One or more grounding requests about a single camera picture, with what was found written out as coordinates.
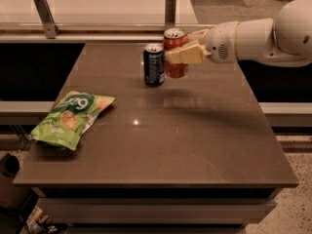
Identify left metal railing bracket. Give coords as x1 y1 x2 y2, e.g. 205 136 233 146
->
33 0 59 39

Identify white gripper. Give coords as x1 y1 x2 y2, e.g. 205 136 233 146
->
165 21 239 64

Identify metal railing bracket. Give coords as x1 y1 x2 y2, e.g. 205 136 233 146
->
33 0 59 39
165 0 176 29

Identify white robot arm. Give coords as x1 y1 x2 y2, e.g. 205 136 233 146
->
165 0 312 67

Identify middle metal railing bracket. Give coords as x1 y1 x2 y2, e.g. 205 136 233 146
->
165 0 176 29

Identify orange coke can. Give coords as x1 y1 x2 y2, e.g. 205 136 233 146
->
164 27 188 78

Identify blue soda can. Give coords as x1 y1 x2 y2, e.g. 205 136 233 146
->
143 43 165 87

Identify snack packages on floor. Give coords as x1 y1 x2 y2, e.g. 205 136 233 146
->
26 207 67 234

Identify green rice chip bag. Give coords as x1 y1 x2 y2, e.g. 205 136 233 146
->
31 91 115 151

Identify dark bin on floor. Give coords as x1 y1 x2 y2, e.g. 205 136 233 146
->
0 153 32 209

